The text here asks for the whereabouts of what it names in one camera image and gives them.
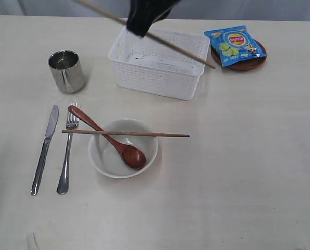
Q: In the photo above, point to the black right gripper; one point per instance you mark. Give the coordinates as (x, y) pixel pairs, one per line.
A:
(143, 13)

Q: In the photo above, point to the brown wooden chopstick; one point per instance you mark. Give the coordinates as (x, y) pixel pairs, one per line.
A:
(148, 35)
(170, 135)

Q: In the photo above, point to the brown round plate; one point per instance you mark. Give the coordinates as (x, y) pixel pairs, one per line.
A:
(243, 65)

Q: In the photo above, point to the silver metal table knife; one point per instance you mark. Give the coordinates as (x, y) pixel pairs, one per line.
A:
(53, 119)

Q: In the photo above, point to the white curtain backdrop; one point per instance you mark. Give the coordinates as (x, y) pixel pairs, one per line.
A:
(187, 9)

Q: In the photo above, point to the grey speckled ceramic bowl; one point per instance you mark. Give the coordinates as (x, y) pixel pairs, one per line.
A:
(105, 158)

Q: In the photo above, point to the red-brown wooden spoon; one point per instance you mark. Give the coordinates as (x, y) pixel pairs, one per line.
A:
(131, 156)

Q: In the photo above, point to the silver metal fork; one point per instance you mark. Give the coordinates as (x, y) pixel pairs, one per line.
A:
(72, 123)

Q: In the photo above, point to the white perforated plastic basket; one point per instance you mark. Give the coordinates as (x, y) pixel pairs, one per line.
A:
(141, 64)

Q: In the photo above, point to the blue Lay's chips bag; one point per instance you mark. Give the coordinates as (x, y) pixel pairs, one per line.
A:
(234, 45)

